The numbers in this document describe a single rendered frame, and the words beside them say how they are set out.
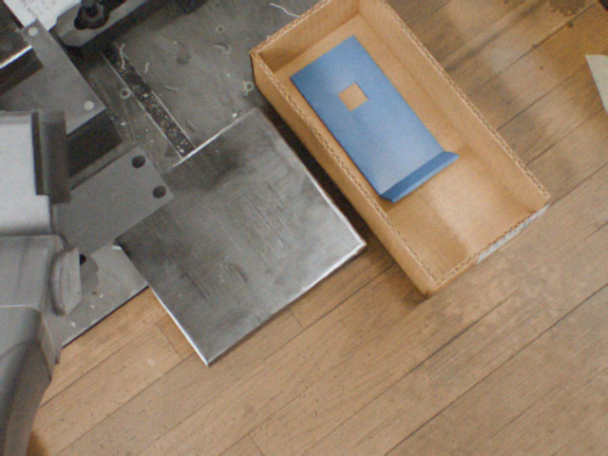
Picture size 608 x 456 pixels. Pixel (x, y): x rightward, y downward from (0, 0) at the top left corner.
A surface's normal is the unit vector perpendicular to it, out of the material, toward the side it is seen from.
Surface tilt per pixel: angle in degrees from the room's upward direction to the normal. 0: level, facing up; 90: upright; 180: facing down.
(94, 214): 27
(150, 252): 0
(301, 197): 0
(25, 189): 22
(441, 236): 0
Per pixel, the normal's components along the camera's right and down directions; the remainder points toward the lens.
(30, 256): -0.04, -0.65
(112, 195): 0.27, 0.11
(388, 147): -0.02, -0.25
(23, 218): -0.01, 0.12
